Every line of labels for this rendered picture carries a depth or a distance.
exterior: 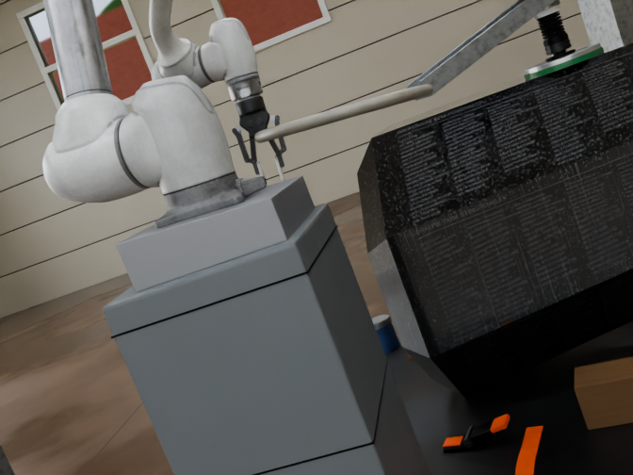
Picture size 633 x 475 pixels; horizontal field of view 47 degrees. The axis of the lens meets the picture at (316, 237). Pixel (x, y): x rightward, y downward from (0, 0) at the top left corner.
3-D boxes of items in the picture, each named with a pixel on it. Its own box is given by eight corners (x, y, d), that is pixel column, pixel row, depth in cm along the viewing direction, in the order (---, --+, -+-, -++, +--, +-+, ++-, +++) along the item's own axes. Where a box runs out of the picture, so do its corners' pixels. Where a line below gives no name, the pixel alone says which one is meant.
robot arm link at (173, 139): (218, 178, 139) (180, 65, 136) (137, 203, 145) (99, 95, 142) (248, 166, 154) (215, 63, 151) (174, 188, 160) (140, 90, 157)
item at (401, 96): (400, 103, 224) (398, 93, 224) (463, 85, 176) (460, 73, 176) (247, 147, 217) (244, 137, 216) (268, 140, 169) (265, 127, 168)
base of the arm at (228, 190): (262, 196, 140) (252, 168, 139) (154, 229, 142) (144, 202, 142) (273, 185, 158) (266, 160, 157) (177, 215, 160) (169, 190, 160)
